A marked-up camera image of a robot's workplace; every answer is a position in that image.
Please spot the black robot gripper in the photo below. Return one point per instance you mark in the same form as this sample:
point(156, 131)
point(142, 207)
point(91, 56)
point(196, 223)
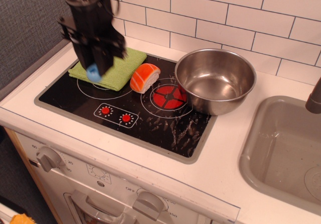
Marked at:
point(92, 34)

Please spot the blue handled grey spoon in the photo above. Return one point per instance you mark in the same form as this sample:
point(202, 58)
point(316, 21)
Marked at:
point(93, 74)

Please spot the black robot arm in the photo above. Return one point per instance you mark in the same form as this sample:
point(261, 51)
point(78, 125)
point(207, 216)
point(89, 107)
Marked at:
point(95, 40)

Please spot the black toy stovetop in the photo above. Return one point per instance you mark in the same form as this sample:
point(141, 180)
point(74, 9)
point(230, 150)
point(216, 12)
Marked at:
point(158, 120)

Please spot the silver metal pan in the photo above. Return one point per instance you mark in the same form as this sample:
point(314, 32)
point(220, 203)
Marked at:
point(214, 81)

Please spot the green folded cloth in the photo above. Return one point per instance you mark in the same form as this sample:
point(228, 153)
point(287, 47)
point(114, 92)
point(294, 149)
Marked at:
point(117, 76)

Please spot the orange salmon sushi toy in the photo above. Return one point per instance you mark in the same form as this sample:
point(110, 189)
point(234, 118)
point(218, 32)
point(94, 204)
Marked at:
point(144, 77)

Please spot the grey left oven knob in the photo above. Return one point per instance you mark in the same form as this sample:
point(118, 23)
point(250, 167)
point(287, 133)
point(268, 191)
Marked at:
point(48, 158)

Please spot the grey oven knob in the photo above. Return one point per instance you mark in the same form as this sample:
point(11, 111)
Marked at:
point(149, 205)
point(48, 158)

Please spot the white toy oven front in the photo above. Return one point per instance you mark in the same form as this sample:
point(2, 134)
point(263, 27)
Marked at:
point(72, 174)

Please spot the grey right oven knob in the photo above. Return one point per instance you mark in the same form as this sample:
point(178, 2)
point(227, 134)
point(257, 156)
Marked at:
point(149, 205)

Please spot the yellow object at corner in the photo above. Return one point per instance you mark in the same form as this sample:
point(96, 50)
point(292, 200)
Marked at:
point(22, 219)

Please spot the grey plastic sink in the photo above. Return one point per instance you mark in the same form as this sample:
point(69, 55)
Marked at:
point(281, 156)

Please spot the grey faucet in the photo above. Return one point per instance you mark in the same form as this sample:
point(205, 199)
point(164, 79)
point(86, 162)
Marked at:
point(313, 103)

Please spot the grey oven door handle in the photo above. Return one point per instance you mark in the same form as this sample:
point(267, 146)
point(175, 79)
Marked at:
point(89, 211)

